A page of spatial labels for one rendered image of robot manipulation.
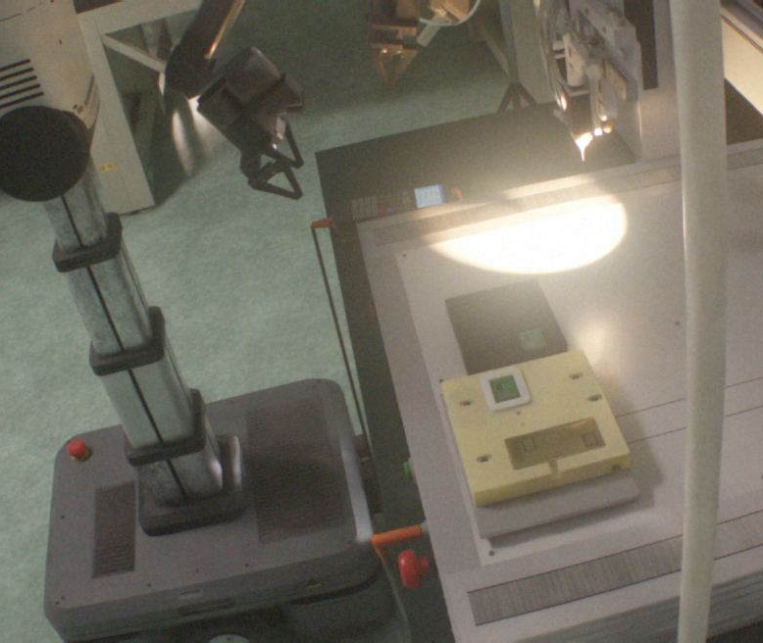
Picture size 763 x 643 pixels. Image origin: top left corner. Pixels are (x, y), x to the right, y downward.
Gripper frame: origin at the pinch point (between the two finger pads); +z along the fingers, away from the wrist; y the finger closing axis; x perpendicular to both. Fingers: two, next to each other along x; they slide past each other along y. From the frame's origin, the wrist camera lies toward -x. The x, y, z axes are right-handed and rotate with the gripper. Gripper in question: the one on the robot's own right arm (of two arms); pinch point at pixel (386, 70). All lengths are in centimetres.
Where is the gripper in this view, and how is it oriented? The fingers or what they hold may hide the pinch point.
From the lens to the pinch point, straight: 150.4
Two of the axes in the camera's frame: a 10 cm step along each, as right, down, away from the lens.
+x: -9.9, -0.3, -1.1
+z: -0.9, 7.8, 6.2
